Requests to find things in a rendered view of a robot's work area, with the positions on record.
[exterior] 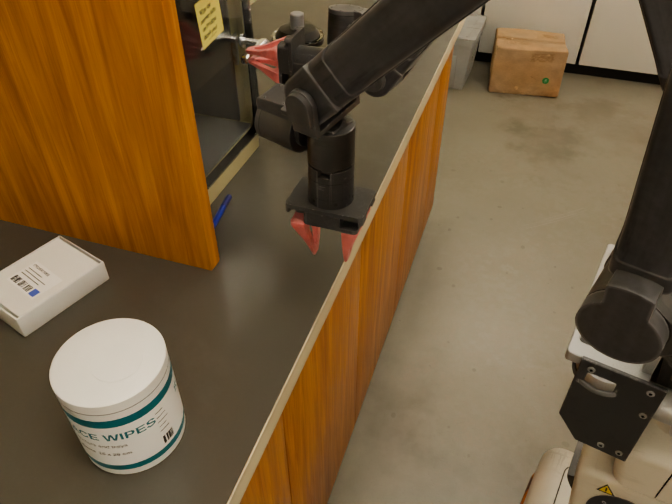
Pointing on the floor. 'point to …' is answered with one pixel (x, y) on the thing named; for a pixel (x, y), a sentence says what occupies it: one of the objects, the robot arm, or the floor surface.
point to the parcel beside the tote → (527, 62)
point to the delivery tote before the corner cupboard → (466, 50)
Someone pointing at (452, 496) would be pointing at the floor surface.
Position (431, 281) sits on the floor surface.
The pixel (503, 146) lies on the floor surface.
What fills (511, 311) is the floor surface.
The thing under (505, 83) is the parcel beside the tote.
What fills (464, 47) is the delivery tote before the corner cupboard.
